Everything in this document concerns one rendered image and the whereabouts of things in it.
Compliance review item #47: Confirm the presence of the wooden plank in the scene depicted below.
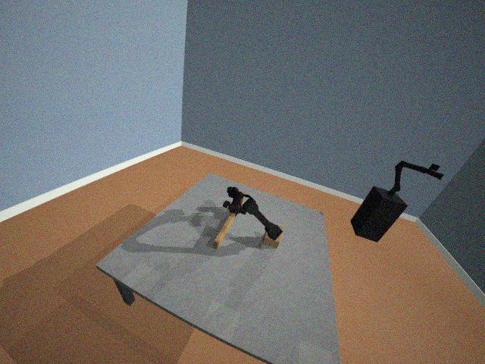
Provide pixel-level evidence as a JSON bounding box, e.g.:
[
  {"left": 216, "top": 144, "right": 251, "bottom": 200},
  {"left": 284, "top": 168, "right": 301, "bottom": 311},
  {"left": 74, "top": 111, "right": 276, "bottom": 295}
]
[{"left": 214, "top": 213, "right": 236, "bottom": 249}]

